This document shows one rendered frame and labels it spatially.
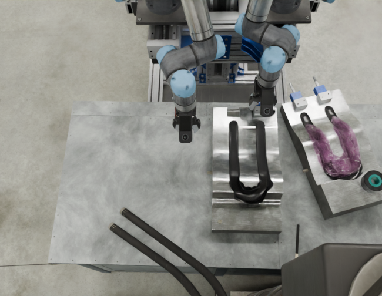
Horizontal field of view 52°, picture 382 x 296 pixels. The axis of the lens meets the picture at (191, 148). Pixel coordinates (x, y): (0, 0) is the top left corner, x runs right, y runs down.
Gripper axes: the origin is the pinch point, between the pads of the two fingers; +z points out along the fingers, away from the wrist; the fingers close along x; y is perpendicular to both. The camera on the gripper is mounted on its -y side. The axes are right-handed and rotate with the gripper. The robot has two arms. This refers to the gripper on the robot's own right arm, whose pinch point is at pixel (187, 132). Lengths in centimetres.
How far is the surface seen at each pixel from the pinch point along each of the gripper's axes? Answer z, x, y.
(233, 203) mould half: 9.0, -18.1, -25.6
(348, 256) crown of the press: -106, -19, -58
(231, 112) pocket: 8.8, -17.6, 13.2
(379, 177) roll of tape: 1, -71, -17
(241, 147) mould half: 6.7, -21.2, -3.2
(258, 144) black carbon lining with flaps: 7.1, -28.3, -1.9
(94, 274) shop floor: 95, 55, -48
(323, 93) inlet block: 7, -56, 22
